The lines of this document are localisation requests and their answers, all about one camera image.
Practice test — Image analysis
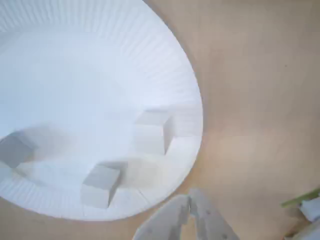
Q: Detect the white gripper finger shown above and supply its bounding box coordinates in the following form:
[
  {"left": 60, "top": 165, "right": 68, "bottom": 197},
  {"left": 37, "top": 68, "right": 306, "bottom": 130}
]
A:
[
  {"left": 132, "top": 195, "right": 191, "bottom": 240},
  {"left": 189, "top": 188, "right": 241, "bottom": 240}
]

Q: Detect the white paper plate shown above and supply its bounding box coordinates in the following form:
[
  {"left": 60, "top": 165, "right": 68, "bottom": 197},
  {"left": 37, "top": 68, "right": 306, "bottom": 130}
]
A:
[{"left": 0, "top": 0, "right": 204, "bottom": 222}]

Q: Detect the green tape strip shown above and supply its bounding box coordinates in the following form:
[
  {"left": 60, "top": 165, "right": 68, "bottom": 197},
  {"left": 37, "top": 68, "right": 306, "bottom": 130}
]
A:
[{"left": 281, "top": 187, "right": 320, "bottom": 208}]

